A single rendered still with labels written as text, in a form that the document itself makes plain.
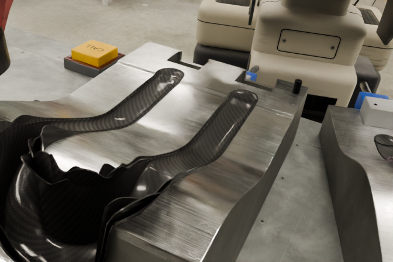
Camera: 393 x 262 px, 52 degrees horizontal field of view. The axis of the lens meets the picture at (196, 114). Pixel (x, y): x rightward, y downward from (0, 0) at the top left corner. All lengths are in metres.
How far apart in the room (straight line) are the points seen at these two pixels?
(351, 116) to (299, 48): 0.30
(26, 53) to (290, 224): 0.58
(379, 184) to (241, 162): 0.14
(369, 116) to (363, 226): 0.21
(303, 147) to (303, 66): 0.29
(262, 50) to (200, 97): 0.39
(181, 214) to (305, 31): 0.63
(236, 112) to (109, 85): 0.17
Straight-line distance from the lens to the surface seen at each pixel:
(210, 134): 0.47
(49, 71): 0.77
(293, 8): 0.88
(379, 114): 0.61
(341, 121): 0.60
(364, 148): 0.56
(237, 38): 1.15
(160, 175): 0.35
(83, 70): 0.75
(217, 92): 0.53
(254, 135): 0.47
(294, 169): 0.57
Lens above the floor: 1.15
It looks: 33 degrees down
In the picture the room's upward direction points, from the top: 7 degrees clockwise
